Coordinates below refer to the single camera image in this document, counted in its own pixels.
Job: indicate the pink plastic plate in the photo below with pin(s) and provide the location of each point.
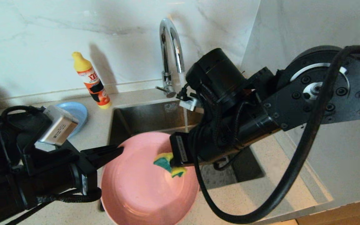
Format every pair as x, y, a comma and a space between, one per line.
142, 193

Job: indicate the yellow green sponge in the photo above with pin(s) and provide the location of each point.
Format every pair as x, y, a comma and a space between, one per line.
164, 162

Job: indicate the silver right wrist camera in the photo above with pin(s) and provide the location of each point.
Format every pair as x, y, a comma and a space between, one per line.
191, 103

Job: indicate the wooden cabinet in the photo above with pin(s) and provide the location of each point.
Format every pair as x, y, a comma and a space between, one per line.
348, 215

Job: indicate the stainless steel sink basin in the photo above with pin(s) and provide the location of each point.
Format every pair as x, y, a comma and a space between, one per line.
155, 115

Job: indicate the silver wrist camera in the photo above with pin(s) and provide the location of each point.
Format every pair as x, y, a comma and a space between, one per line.
191, 103
59, 125

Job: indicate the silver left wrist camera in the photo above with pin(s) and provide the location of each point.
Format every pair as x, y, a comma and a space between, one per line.
59, 125

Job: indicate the chrome gooseneck faucet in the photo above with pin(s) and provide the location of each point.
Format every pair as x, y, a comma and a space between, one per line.
166, 62

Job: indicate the yellow-capped orange dish soap bottle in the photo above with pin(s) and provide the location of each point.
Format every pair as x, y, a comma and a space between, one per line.
93, 84

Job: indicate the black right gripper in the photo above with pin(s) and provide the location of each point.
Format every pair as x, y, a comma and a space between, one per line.
217, 75

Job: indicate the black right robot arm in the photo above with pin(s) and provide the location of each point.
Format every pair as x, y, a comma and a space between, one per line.
355, 103

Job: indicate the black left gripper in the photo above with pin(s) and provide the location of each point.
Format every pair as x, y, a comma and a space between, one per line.
58, 175

